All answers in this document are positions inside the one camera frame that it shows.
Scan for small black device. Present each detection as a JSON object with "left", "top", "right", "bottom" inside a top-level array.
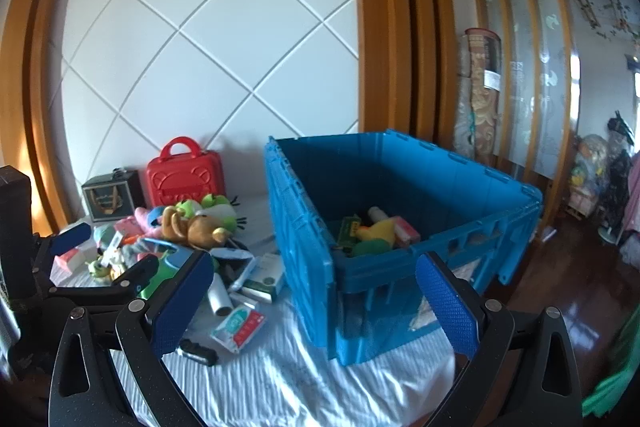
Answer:
[{"left": 178, "top": 338, "right": 220, "bottom": 367}]

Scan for pink plush toy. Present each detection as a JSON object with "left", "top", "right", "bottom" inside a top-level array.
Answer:
[{"left": 114, "top": 207, "right": 163, "bottom": 240}]

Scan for blue plastic storage crate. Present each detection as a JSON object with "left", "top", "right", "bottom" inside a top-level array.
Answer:
[{"left": 264, "top": 130, "right": 544, "bottom": 365}]

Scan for green plush toy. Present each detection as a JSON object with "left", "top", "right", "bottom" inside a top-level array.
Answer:
[{"left": 350, "top": 238, "right": 391, "bottom": 258}]

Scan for green one-eyed monster toy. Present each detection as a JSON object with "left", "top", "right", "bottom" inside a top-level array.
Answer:
[{"left": 86, "top": 254, "right": 126, "bottom": 283}]

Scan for grey plush toy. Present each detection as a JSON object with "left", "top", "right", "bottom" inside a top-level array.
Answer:
[{"left": 121, "top": 241, "right": 153, "bottom": 268}]

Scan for brown bear plush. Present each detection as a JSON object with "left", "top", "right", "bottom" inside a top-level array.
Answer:
[{"left": 161, "top": 205, "right": 233, "bottom": 248}]

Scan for rolled patterned rug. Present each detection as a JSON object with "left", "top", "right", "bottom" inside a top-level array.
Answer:
[
  {"left": 454, "top": 38, "right": 473, "bottom": 155},
  {"left": 465, "top": 28, "right": 502, "bottom": 165}
]

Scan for white green box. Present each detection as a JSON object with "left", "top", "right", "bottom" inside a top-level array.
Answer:
[{"left": 240, "top": 253, "right": 286, "bottom": 305}]

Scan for red white wipes packet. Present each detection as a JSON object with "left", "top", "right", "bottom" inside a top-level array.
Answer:
[{"left": 209, "top": 307, "right": 267, "bottom": 353}]

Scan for wooden slat partition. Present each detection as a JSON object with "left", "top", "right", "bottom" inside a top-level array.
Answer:
[{"left": 461, "top": 0, "right": 581, "bottom": 228}]

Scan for teal ball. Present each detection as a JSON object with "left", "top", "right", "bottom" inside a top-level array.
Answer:
[{"left": 94, "top": 226, "right": 119, "bottom": 249}]

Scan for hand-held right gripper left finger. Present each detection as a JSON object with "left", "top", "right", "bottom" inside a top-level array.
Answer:
[{"left": 48, "top": 251, "right": 216, "bottom": 427}]

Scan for dark box with gold print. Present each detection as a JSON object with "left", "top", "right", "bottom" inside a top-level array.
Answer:
[{"left": 81, "top": 168, "right": 146, "bottom": 223}]

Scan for white tube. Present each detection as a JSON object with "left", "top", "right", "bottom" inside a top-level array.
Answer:
[{"left": 207, "top": 274, "right": 235, "bottom": 315}]

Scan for yellow plush toy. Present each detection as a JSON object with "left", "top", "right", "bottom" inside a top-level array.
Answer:
[{"left": 354, "top": 218, "right": 397, "bottom": 242}]

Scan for dark hanging clothes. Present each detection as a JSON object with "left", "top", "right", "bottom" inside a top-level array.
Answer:
[{"left": 600, "top": 111, "right": 637, "bottom": 233}]

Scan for pink box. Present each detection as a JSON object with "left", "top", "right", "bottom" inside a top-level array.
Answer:
[{"left": 390, "top": 216, "right": 422, "bottom": 248}]

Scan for bagged plush toys pile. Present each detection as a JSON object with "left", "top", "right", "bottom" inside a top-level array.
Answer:
[{"left": 567, "top": 134, "right": 608, "bottom": 223}]

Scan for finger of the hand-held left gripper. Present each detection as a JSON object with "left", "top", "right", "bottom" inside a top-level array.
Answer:
[
  {"left": 31, "top": 223, "right": 93, "bottom": 288},
  {"left": 47, "top": 254, "right": 161, "bottom": 308}
]

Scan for green cloth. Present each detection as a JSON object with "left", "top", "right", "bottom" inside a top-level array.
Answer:
[{"left": 580, "top": 302, "right": 640, "bottom": 418}]

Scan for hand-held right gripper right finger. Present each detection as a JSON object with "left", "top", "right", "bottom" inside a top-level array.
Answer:
[{"left": 416, "top": 252, "right": 583, "bottom": 427}]

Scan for pink white tissue packet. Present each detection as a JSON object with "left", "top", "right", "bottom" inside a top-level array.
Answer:
[{"left": 50, "top": 239, "right": 98, "bottom": 285}]

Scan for white bed sheet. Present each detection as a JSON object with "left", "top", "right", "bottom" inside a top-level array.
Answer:
[{"left": 50, "top": 192, "right": 456, "bottom": 427}]

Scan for red toy suitcase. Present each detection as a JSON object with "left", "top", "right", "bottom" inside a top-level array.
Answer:
[{"left": 146, "top": 137, "right": 224, "bottom": 210}]

